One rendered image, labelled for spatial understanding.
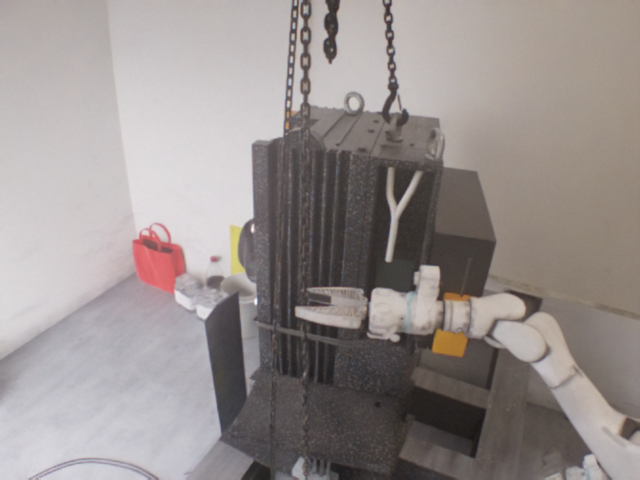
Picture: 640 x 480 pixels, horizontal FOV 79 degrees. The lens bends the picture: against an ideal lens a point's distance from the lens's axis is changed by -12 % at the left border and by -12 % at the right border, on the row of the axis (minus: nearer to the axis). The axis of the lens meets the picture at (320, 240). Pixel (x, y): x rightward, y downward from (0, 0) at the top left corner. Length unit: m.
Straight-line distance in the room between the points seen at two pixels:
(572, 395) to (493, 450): 0.83
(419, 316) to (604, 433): 0.36
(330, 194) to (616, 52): 1.44
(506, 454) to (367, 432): 0.56
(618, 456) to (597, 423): 0.06
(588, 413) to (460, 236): 0.41
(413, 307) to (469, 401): 0.99
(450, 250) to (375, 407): 0.56
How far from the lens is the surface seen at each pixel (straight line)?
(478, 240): 0.94
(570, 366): 0.82
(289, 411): 1.28
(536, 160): 2.13
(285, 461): 1.46
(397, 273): 1.11
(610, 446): 0.83
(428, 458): 1.53
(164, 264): 3.22
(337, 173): 0.98
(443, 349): 1.07
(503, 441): 1.65
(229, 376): 1.63
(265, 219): 1.07
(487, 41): 2.07
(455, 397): 1.73
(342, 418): 1.27
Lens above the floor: 1.89
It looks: 29 degrees down
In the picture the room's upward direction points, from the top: 3 degrees clockwise
